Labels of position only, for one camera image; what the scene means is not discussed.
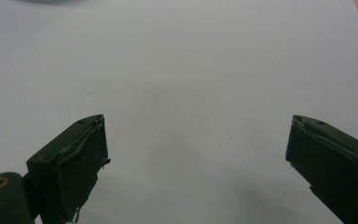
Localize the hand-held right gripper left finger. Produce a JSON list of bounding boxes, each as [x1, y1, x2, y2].
[[26, 113, 112, 224]]

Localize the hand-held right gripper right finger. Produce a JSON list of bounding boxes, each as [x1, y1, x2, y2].
[[284, 114, 358, 224]]

